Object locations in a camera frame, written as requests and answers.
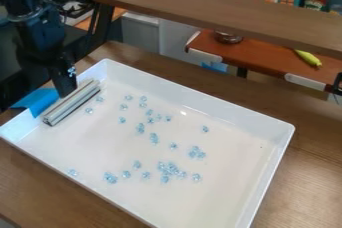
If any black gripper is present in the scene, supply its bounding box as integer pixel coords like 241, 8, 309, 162
14, 7, 81, 99

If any silver metal bar tool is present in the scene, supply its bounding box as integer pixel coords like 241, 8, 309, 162
41, 78, 103, 127

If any pile of blue bits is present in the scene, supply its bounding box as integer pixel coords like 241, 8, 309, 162
65, 94, 212, 186

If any blue paper sheet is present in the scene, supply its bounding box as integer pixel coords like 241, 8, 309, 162
9, 87, 62, 119

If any white tray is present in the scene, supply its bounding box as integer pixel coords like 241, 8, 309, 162
0, 58, 297, 228

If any dark round bowl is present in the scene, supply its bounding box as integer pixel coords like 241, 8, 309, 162
212, 30, 246, 45

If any brown wooden shelf board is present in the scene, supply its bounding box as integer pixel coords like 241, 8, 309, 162
90, 0, 342, 61

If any orange wooden table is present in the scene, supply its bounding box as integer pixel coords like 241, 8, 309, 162
183, 29, 342, 94

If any yellow toy corn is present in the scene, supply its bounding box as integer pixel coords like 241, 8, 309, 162
292, 48, 324, 69

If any printed can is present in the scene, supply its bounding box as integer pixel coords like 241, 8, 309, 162
303, 0, 330, 13

